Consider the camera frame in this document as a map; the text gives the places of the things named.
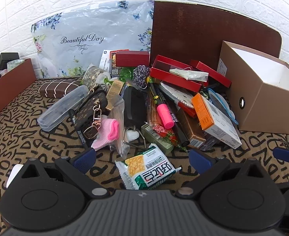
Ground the pink sock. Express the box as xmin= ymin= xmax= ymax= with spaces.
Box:
xmin=91 ymin=117 xmax=120 ymax=151

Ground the bag of cotton swabs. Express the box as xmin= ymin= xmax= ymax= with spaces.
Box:
xmin=107 ymin=98 xmax=130 ymax=158

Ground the brown monogram key pouch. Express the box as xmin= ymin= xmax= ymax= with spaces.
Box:
xmin=75 ymin=88 xmax=108 ymax=139

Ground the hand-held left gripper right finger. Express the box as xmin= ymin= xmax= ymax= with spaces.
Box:
xmin=175 ymin=149 xmax=279 ymax=198

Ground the floral plastic bag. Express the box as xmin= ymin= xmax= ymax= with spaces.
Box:
xmin=31 ymin=0 xmax=155 ymax=78

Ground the brown glossy box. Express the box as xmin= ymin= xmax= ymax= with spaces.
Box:
xmin=177 ymin=108 xmax=207 ymax=149

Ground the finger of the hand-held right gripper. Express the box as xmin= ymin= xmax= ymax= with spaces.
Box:
xmin=273 ymin=147 xmax=289 ymax=162

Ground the red closed gift box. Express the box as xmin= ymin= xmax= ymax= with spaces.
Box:
xmin=115 ymin=50 xmax=150 ymax=67

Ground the red open box tray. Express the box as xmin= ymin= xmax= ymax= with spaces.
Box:
xmin=150 ymin=55 xmax=209 ymax=93

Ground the brown open box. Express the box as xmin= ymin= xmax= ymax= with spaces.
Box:
xmin=0 ymin=58 xmax=37 ymax=115

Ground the silver glitter pen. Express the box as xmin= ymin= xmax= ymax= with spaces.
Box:
xmin=159 ymin=82 xmax=194 ymax=109

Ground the tan cardboard box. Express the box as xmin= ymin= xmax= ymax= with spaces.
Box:
xmin=217 ymin=41 xmax=289 ymax=136

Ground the white printed leaflet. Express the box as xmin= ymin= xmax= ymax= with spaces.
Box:
xmin=99 ymin=49 xmax=118 ymax=77

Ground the gold slim box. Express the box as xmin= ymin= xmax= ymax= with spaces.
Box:
xmin=106 ymin=79 xmax=125 ymax=111

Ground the black clip with wire handle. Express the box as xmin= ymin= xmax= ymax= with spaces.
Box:
xmin=123 ymin=83 xmax=148 ymax=150

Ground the green small box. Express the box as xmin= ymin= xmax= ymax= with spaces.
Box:
xmin=141 ymin=124 xmax=175 ymax=156

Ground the red box lid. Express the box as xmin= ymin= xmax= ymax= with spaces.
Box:
xmin=191 ymin=60 xmax=232 ymax=89

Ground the desktop with letter-print cloth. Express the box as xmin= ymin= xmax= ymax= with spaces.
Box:
xmin=0 ymin=77 xmax=289 ymax=236

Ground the white flat tin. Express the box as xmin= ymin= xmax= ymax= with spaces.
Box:
xmin=6 ymin=164 xmax=25 ymax=188

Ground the clear plastic pencil case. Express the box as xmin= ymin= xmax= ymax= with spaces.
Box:
xmin=37 ymin=86 xmax=89 ymax=132

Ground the red marker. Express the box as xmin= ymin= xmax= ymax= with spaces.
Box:
xmin=176 ymin=100 xmax=197 ymax=118

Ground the orange and white box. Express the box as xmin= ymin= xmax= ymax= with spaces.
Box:
xmin=191 ymin=92 xmax=243 ymax=149

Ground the blue-rimmed round mirror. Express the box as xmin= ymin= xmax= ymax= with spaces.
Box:
xmin=207 ymin=88 xmax=239 ymax=125

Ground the camouflage drawstring pouch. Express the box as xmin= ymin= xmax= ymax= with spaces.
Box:
xmin=81 ymin=63 xmax=111 ymax=89

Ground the black marker with yellow print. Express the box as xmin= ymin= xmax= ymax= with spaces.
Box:
xmin=147 ymin=77 xmax=190 ymax=147

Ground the pink highlighter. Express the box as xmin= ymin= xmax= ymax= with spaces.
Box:
xmin=157 ymin=104 xmax=174 ymax=129

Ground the black marker pen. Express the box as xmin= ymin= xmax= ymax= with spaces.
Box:
xmin=69 ymin=109 xmax=89 ymax=149

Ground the white tissue packet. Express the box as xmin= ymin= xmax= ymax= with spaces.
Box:
xmin=169 ymin=68 xmax=209 ymax=82

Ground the purple glitter scrubber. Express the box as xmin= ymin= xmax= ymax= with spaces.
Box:
xmin=133 ymin=65 xmax=151 ymax=89

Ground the dark brown wooden board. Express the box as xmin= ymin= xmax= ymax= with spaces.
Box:
xmin=149 ymin=0 xmax=283 ymax=65

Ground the brown striped glasses case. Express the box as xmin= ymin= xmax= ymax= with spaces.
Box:
xmin=39 ymin=78 xmax=80 ymax=99

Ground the green glass ornament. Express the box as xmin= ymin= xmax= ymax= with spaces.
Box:
xmin=120 ymin=67 xmax=135 ymax=82

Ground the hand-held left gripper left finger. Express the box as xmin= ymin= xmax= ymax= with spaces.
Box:
xmin=13 ymin=148 xmax=112 ymax=198

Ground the green white snack packet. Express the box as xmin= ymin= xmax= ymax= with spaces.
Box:
xmin=115 ymin=143 xmax=182 ymax=191

